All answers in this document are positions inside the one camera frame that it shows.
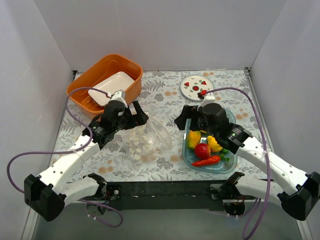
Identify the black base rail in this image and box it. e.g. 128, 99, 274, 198
77, 180, 258, 213

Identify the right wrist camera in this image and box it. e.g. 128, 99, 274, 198
197, 90, 216, 109

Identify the polka dot zip top bag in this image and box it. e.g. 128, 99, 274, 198
120, 116, 173, 165

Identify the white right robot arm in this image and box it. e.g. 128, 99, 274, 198
174, 103, 320, 221

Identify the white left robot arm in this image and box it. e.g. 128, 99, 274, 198
24, 100, 149, 222

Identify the fake carrot with green leaves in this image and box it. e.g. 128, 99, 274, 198
191, 154, 230, 167

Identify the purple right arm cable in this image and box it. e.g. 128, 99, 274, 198
197, 87, 272, 240

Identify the orange plastic bin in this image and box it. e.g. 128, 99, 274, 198
66, 54, 143, 119

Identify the round watermelon pattern plate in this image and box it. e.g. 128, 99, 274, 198
180, 74, 214, 102

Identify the yellow orange fake mango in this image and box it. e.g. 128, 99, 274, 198
186, 130, 201, 150

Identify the white rectangular dish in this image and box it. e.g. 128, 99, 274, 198
88, 71, 134, 107

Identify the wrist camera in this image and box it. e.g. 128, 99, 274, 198
197, 90, 216, 109
107, 90, 127, 105

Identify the green fake chili pepper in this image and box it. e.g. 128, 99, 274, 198
221, 148, 229, 155

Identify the clear teal plastic tray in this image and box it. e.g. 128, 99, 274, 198
182, 119, 238, 174

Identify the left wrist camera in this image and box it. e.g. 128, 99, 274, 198
107, 90, 127, 105

